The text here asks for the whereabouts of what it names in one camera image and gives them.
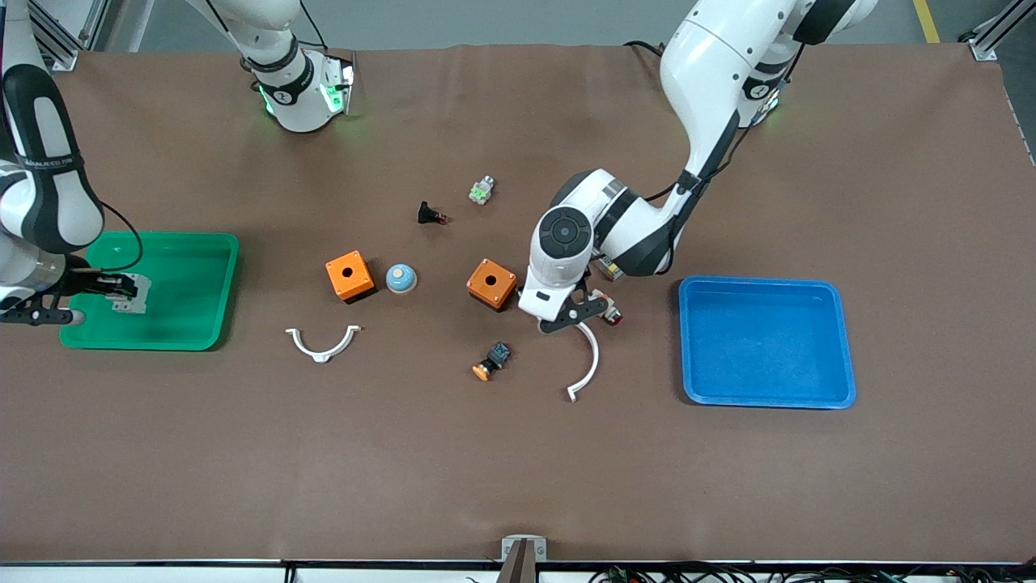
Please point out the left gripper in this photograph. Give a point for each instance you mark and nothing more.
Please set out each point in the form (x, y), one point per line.
(588, 274)

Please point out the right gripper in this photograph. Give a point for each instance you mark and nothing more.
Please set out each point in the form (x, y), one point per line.
(83, 282)

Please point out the white red circuit breaker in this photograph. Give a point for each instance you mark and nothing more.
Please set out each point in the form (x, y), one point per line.
(133, 295)

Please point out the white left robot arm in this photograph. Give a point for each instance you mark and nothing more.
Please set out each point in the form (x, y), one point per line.
(712, 65)

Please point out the orange button box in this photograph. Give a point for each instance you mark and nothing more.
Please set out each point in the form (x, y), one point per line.
(502, 291)
(358, 285)

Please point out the metal mesh power supply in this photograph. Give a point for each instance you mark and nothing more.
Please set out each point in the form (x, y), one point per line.
(609, 269)

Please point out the orange white red indicator lamp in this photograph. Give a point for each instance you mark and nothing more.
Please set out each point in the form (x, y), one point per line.
(613, 314)

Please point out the orange cap push button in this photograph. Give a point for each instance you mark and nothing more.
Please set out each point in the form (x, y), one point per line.
(494, 358)

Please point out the green plastic tray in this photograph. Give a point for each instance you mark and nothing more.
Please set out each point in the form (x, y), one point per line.
(186, 324)

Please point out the black red small button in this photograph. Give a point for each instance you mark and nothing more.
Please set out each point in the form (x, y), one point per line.
(426, 214)

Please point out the blue dome button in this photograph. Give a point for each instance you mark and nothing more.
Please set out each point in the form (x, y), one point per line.
(401, 278)

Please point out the brown table cover mat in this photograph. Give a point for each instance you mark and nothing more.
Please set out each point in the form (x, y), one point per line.
(518, 470)

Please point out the blue plastic tray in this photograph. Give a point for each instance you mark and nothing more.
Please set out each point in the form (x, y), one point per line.
(728, 348)

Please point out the large white curved bracket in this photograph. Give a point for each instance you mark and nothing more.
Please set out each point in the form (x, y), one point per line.
(593, 356)

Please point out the green white switch module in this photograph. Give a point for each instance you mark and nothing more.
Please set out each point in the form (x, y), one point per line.
(481, 191)

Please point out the aluminium frame profile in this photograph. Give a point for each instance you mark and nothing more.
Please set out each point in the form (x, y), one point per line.
(63, 58)
(983, 48)

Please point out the small white curved bracket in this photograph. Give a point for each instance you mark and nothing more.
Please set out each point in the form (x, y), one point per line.
(322, 355)

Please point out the grey metal table bracket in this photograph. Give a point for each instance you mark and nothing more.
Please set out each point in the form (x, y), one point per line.
(538, 546)

